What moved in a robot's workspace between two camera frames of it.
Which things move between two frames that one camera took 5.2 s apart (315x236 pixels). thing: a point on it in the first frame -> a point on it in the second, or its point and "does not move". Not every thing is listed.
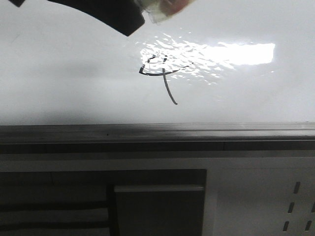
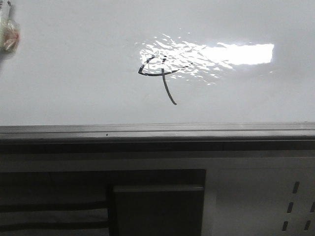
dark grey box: [160, 210] does not move
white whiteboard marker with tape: [160, 11] -> [10, 32]
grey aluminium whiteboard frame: [236, 138] does not move
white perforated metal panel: [246, 193] does not move
